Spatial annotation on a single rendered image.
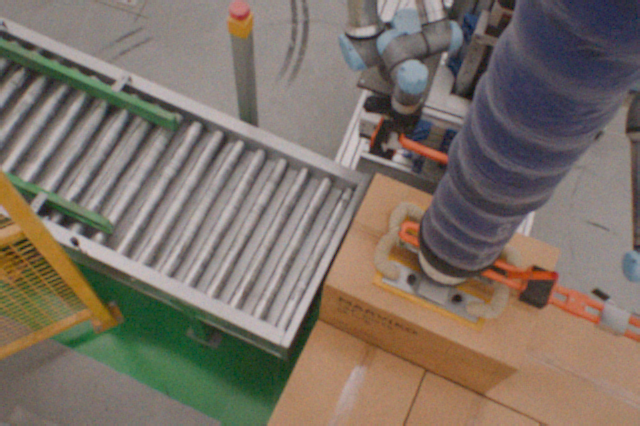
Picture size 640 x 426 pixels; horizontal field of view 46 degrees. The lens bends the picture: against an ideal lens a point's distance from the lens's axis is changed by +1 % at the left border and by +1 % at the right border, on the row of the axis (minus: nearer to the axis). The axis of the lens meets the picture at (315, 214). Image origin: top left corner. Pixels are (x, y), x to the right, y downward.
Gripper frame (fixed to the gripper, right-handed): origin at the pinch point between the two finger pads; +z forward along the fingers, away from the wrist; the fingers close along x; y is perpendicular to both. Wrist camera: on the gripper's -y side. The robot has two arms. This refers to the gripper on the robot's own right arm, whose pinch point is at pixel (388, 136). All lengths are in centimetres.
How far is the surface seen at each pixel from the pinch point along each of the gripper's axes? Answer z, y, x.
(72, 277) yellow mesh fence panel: 50, -81, -69
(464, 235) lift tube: -33, 29, -36
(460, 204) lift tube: -45, 25, -35
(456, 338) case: 13, 41, -45
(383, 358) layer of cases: 53, 26, -49
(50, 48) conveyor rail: 48, -137, 6
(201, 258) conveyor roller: 53, -46, -44
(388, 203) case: 13.0, 7.6, -14.3
